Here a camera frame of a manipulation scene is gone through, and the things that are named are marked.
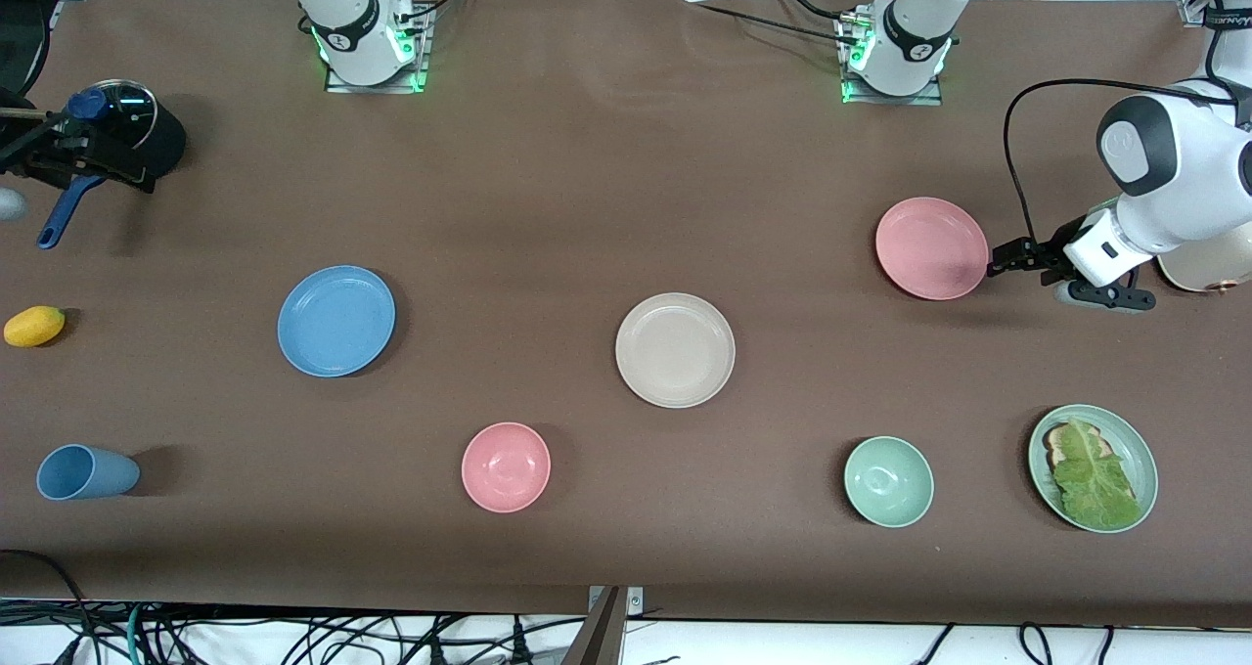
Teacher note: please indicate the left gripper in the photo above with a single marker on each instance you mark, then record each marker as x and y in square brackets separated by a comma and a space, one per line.
[1054, 246]

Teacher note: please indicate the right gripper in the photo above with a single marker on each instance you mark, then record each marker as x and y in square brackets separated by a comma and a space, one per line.
[47, 156]

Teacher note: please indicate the pink plate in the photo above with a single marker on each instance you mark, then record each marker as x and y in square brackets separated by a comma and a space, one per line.
[931, 248]

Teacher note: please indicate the blue plate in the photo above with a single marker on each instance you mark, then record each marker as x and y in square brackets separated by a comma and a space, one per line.
[335, 321]

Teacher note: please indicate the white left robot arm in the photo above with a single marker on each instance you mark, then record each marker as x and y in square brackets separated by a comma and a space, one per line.
[1193, 166]

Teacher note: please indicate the yellow lemon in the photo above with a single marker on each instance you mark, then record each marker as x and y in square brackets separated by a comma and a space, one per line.
[34, 326]

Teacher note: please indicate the toasted bread slice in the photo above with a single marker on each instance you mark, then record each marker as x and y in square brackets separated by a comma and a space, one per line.
[1056, 440]

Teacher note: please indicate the beige toaster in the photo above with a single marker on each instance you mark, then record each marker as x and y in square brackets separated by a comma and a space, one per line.
[1208, 272]

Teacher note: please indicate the green plate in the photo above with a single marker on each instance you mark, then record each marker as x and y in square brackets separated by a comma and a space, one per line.
[1135, 455]

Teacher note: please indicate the green lettuce leaf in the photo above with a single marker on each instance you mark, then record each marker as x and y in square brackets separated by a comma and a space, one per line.
[1095, 479]

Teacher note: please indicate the green bowl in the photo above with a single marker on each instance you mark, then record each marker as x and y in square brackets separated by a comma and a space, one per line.
[888, 481]

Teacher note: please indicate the blue cup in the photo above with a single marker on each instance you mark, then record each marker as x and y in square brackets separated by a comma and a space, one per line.
[88, 472]

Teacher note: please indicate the beige plate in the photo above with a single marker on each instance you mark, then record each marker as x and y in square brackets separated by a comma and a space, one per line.
[675, 350]

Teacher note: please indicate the brown table cover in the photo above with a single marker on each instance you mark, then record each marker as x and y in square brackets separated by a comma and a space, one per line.
[587, 205]

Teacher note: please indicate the pink bowl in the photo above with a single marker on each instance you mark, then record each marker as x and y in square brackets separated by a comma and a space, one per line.
[506, 467]

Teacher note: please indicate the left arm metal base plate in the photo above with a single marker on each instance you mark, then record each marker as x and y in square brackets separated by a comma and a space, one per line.
[895, 101]

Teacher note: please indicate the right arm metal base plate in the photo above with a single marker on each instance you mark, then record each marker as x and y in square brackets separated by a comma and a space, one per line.
[377, 88]

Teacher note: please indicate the aluminium corner bracket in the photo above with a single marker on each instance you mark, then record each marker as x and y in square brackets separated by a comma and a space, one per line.
[1191, 12]

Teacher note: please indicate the small metal clamp bracket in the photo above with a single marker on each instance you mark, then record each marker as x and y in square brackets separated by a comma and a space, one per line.
[636, 601]

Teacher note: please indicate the dark camera stand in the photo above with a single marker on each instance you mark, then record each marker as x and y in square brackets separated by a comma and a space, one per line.
[602, 636]

